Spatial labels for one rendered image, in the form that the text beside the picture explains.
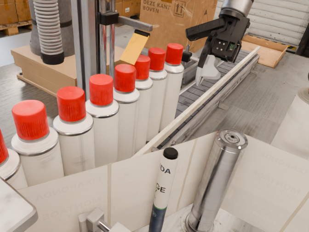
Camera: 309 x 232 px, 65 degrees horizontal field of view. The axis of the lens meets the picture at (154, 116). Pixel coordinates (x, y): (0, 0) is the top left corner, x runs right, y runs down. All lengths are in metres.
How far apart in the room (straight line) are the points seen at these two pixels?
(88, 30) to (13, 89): 0.44
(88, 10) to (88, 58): 0.09
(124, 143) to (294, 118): 0.30
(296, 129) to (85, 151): 0.35
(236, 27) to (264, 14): 4.07
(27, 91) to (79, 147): 0.54
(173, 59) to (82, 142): 0.26
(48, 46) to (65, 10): 0.43
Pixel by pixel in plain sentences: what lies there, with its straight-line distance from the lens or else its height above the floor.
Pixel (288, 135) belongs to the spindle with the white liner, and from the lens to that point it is 0.50.
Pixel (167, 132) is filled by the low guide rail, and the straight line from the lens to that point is 0.53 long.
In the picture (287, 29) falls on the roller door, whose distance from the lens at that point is 4.79.
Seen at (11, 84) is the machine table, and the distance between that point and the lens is 0.91.
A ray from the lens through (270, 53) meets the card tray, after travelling 1.49.
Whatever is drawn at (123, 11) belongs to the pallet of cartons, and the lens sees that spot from 4.64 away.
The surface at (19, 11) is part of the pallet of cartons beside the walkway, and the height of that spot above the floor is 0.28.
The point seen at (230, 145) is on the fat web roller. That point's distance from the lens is 0.29.
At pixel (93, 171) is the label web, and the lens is 0.25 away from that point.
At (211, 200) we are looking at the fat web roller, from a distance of 0.36.
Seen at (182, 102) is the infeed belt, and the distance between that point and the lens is 0.71.
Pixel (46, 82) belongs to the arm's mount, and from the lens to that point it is 0.82.
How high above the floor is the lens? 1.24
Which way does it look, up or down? 35 degrees down
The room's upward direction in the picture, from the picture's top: 8 degrees clockwise
